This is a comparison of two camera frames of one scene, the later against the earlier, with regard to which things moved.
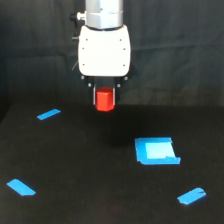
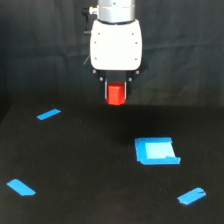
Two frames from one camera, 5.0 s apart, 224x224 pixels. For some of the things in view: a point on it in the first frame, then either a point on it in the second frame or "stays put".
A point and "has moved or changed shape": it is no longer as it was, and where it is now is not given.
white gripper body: [104, 56] to [116, 51]
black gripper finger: [94, 95] to [105, 88]
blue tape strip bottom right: [192, 195] stays put
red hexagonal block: [104, 101] has moved or changed shape
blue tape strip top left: [48, 114] stays put
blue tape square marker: [156, 151] stays put
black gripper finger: [116, 96] to [127, 89]
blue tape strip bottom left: [20, 187] stays put
